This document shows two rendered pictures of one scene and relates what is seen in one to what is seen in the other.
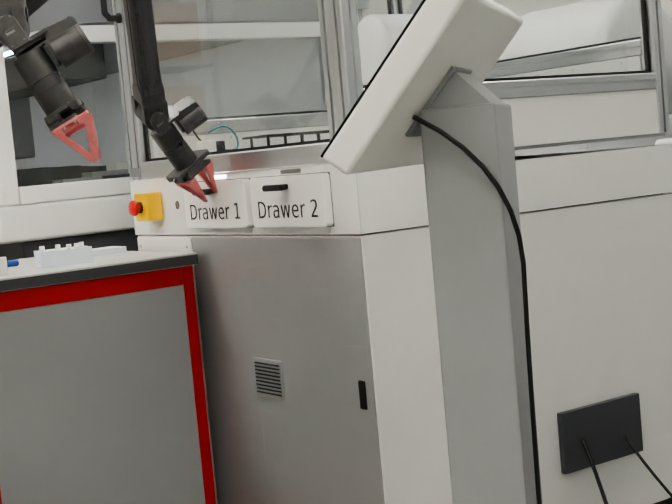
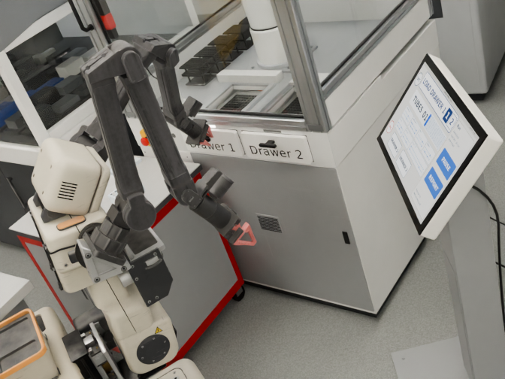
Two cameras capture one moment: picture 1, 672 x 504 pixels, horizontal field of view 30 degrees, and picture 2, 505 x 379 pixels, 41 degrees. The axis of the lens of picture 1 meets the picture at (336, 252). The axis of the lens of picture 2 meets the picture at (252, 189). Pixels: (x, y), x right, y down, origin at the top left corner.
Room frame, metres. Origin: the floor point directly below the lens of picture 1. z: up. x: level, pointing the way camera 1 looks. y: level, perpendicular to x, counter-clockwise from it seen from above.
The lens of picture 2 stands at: (0.59, 0.59, 2.07)
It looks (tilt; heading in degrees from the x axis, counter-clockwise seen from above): 32 degrees down; 350
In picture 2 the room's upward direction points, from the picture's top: 20 degrees counter-clockwise
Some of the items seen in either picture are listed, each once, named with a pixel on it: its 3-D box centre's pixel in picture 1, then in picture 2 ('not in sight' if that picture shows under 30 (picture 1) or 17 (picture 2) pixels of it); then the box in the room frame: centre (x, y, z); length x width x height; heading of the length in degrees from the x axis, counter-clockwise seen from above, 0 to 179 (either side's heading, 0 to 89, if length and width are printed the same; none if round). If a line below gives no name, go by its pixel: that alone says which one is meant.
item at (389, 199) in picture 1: (390, 185); (282, 80); (3.19, -0.15, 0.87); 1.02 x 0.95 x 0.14; 35
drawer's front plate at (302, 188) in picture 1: (289, 201); (275, 147); (2.69, 0.09, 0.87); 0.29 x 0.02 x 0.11; 35
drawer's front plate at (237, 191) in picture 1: (217, 204); (211, 140); (2.95, 0.27, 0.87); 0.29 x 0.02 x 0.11; 35
